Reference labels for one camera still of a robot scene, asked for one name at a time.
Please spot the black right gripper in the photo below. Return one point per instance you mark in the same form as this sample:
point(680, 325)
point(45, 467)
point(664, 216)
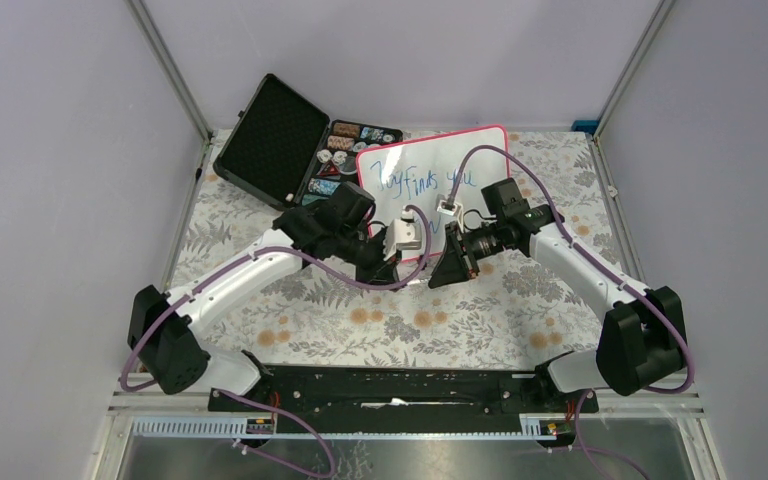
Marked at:
point(454, 264)

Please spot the pink framed whiteboard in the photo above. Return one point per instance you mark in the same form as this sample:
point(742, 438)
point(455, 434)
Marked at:
point(418, 171)

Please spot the blue clamp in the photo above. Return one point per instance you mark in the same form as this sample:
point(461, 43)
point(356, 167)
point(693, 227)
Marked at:
point(588, 127)

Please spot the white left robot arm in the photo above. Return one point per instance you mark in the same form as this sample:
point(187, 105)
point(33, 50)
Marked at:
point(167, 329)

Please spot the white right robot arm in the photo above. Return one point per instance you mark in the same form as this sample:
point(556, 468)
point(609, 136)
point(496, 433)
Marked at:
point(642, 330)

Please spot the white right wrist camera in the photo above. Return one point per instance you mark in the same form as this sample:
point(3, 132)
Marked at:
point(448, 207)

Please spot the black poker chip case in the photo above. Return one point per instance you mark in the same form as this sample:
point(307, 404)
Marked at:
point(285, 151)

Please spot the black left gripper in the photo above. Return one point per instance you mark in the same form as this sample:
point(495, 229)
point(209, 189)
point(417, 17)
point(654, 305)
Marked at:
point(380, 271)

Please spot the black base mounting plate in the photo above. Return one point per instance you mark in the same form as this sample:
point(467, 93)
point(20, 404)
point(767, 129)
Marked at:
point(350, 400)

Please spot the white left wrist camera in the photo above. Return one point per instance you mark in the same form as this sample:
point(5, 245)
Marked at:
point(401, 235)

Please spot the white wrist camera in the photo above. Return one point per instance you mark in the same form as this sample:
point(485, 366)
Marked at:
point(401, 235)
point(448, 207)

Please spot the floral tablecloth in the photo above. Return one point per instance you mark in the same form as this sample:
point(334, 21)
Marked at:
point(514, 315)

